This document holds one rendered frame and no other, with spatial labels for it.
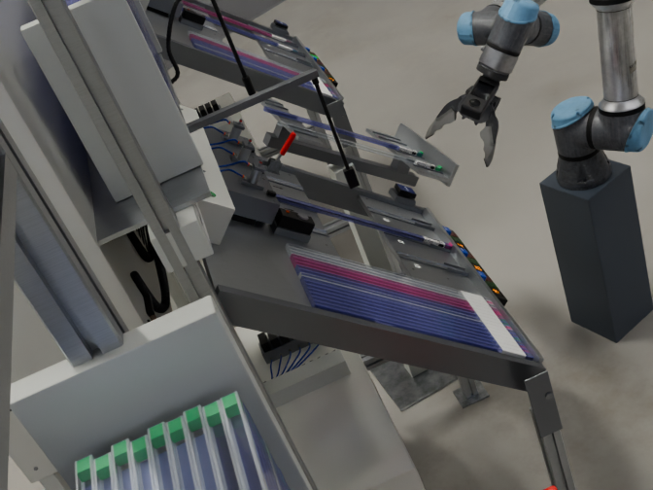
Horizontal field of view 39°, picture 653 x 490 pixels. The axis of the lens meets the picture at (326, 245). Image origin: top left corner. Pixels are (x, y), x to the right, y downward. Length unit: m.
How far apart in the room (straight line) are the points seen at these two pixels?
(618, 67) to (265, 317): 1.23
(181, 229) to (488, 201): 2.34
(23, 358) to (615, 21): 1.59
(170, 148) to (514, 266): 1.98
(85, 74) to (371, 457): 1.05
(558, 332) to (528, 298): 0.20
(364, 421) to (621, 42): 1.12
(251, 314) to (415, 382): 1.46
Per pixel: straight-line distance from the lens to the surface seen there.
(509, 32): 1.99
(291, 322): 1.64
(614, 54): 2.46
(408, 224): 2.32
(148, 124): 1.53
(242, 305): 1.60
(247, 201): 1.86
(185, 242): 1.47
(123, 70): 1.49
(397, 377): 3.04
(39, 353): 1.61
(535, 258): 3.34
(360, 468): 2.00
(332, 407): 2.14
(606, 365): 2.92
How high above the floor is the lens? 2.09
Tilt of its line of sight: 34 degrees down
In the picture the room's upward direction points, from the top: 22 degrees counter-clockwise
